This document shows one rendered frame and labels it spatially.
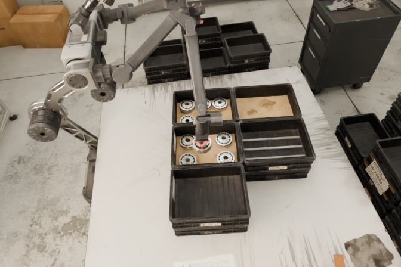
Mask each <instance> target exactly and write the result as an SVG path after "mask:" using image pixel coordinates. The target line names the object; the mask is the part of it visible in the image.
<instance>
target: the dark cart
mask: <svg viewBox="0 0 401 267"><path fill-rule="evenodd" d="M334 1H336V0H313V5H312V8H311V12H310V17H309V21H308V24H307V28H306V34H305V37H304V41H303V45H302V49H301V53H300V57H299V60H298V62H299V64H300V66H301V68H300V70H301V72H302V74H304V75H305V76H306V77H307V79H308V81H309V83H310V84H311V88H312V89H311V91H312V93H313V94H314V95H316V94H318V93H319V92H320V91H321V89H322V88H330V87H336V86H344V85H353V88H354V89H359V88H360V87H361V86H362V85H363V83H366V82H369V81H370V80H371V78H372V76H373V74H374V72H375V70H376V68H377V66H378V64H379V62H380V60H381V58H382V56H383V54H384V52H385V50H386V49H387V47H388V45H389V43H390V41H391V39H392V37H393V35H394V33H395V31H396V29H397V27H398V25H399V23H400V21H401V12H400V11H399V10H398V9H397V8H396V7H395V6H394V5H393V4H392V3H391V2H390V1H389V0H377V1H379V3H378V4H379V5H380V7H379V8H375V9H370V10H369V11H365V10H361V9H358V8H355V9H354V8H349V9H348V10H347V11H344V10H333V11H330V10H328V9H327V7H326V6H329V5H332V4H333V2H334ZM340 1H342V0H339V2H340ZM345 1H347V0H345ZM345 1H344V2H345ZM351 1H353V0H349V2H351Z"/></svg>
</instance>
